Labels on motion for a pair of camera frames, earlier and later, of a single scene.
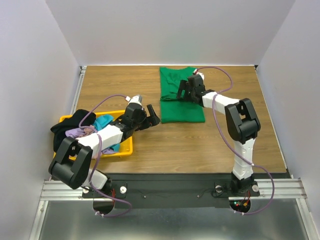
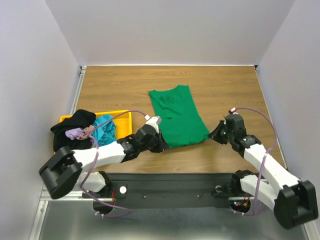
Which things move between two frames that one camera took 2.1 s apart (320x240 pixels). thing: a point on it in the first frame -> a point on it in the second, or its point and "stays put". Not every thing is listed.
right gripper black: [185, 89] -> [222, 132]
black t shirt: [81, 117] stays put
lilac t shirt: [75, 133] stays put
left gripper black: [153, 119] -> [161, 145]
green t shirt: [174, 110] -> [182, 124]
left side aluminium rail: [82, 70] stays put
